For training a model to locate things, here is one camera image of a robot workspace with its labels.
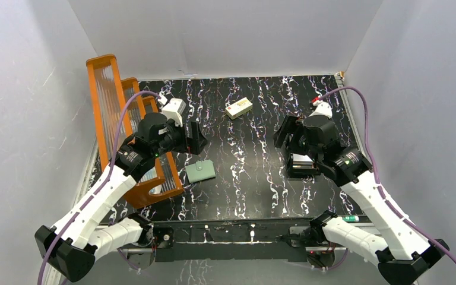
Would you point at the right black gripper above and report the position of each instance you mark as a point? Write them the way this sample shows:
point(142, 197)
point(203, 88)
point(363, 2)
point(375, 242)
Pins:
point(288, 126)

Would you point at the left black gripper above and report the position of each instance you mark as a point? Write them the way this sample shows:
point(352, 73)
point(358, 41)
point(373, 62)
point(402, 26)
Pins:
point(190, 136)

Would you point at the mint green card holder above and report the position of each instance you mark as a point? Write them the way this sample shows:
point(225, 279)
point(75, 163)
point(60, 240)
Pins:
point(200, 171)

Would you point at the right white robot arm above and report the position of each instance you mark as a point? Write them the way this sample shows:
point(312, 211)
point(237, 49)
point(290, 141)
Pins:
point(400, 253)

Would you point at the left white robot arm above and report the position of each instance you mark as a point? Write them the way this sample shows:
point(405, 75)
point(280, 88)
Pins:
point(74, 243)

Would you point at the black card tray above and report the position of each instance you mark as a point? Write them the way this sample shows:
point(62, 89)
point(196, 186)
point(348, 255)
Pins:
point(302, 163)

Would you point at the small cream cardboard box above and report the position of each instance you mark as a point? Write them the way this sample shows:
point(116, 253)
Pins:
point(238, 108)

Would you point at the orange acrylic file rack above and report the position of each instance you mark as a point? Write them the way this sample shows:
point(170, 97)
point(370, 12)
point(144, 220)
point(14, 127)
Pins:
point(109, 94)

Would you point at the green white marker pen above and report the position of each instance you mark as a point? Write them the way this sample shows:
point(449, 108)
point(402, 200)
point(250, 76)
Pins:
point(351, 219)

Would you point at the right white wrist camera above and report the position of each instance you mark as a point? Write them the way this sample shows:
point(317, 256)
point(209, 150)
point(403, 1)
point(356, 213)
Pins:
point(322, 108)

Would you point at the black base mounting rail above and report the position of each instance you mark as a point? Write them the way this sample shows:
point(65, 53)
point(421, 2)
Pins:
point(250, 239)

